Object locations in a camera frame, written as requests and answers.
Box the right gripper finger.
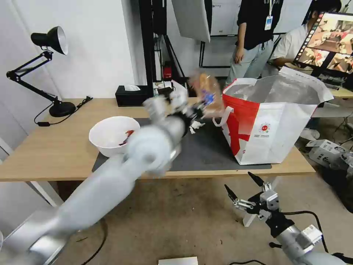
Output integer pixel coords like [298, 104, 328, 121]
[247, 171, 272, 193]
[224, 184, 256, 212]

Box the clear bread bag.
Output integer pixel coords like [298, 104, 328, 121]
[188, 70, 225, 119]

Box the white plastic bag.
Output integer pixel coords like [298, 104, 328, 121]
[170, 79, 191, 98]

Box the red and white takeout bag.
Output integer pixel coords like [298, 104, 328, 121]
[212, 66, 335, 166]

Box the black bag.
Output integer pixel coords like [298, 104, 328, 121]
[321, 150, 353, 213]

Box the crumpled white tissue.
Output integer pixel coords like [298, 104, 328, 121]
[188, 120, 206, 135]

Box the dark grey desk mat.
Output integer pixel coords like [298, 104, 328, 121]
[92, 117, 273, 172]

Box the black tissue box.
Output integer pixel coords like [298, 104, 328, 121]
[115, 84, 149, 107]

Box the grey cardboard box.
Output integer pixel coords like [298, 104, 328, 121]
[306, 139, 347, 167]

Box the black metal stand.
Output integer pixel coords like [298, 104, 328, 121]
[138, 0, 188, 93]

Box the white bowl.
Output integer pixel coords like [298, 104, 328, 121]
[89, 116, 140, 157]

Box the white robot front shell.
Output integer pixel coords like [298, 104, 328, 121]
[158, 256, 199, 265]

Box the white reflector panel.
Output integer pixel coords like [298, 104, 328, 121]
[171, 0, 211, 43]

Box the standing person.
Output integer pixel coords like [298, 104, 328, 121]
[225, 0, 285, 86]

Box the seated person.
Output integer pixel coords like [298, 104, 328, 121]
[267, 0, 342, 70]

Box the wooden table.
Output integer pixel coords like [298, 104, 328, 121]
[0, 97, 316, 208]

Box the computer monitor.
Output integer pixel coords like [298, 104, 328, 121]
[293, 12, 353, 74]

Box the black desk lamp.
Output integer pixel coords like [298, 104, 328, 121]
[6, 26, 76, 117]

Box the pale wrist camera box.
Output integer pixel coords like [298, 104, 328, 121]
[259, 189, 279, 213]

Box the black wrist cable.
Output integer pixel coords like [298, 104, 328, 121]
[269, 210, 331, 253]

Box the black lamp cable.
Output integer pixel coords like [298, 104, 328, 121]
[34, 95, 93, 127]

